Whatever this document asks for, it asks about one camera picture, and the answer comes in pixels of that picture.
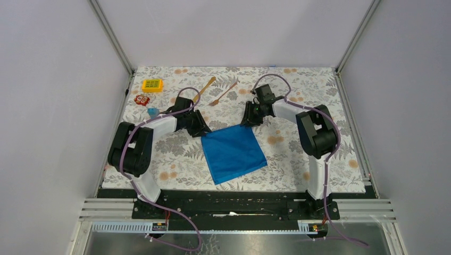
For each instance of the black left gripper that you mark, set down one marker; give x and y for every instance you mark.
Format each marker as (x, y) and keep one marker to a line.
(201, 126)

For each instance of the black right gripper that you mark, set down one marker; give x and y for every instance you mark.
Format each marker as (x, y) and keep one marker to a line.
(249, 120)

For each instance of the blue cloth napkin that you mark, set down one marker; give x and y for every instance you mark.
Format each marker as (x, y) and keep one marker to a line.
(232, 152)

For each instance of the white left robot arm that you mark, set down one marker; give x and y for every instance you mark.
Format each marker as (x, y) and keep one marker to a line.
(131, 149)

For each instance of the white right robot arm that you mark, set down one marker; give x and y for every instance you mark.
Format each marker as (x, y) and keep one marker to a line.
(318, 133)

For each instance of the wooden spoon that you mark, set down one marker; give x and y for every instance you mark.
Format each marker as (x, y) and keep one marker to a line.
(197, 97)

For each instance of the wooden fork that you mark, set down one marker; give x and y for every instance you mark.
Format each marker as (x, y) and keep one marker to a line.
(216, 101)

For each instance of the floral tablecloth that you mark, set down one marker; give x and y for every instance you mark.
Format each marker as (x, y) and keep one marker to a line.
(178, 161)

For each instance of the blue toy train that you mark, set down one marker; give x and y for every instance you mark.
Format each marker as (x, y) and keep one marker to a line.
(153, 112)

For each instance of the red owl toy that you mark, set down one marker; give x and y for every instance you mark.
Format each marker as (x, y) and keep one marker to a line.
(141, 100)

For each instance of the yellow green toy block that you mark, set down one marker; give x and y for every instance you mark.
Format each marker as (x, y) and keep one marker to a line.
(152, 86)

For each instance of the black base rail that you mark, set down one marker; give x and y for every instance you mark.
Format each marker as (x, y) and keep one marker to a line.
(227, 210)

